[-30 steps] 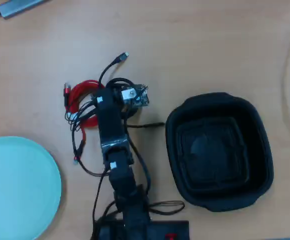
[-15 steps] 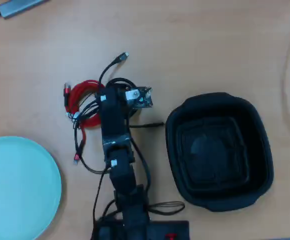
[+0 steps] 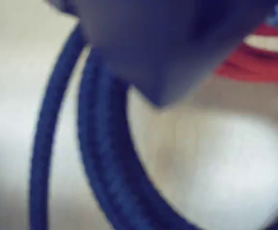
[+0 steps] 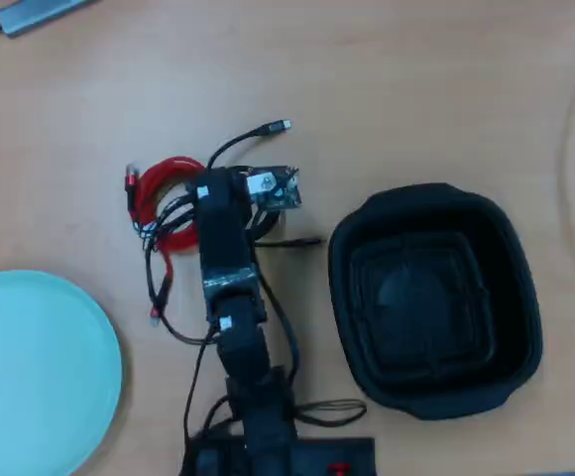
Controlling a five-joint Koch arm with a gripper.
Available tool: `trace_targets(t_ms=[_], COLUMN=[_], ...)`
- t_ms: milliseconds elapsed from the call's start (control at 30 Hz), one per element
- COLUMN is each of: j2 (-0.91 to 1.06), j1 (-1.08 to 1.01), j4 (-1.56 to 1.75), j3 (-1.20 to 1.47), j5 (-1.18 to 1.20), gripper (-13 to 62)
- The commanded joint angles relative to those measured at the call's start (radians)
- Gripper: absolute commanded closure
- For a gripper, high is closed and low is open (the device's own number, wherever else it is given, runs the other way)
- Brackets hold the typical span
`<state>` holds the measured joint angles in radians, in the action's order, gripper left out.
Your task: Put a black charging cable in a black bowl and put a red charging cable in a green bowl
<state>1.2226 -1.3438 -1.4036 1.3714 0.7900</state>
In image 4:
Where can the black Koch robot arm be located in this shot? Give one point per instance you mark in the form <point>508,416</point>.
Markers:
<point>228,248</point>

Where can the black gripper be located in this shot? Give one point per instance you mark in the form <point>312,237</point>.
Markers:
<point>220,196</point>

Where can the black square bowl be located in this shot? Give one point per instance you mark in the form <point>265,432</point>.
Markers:
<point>510,248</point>

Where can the small red knob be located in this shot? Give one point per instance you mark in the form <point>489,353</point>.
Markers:
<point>339,468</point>

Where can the green round bowl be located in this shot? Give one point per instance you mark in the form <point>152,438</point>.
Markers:
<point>39,372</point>

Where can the grey USB hub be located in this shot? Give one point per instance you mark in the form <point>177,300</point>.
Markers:
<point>39,15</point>

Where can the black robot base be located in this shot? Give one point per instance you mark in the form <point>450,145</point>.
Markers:
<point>317,456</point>

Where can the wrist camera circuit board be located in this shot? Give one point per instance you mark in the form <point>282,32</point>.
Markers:
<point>275,191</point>

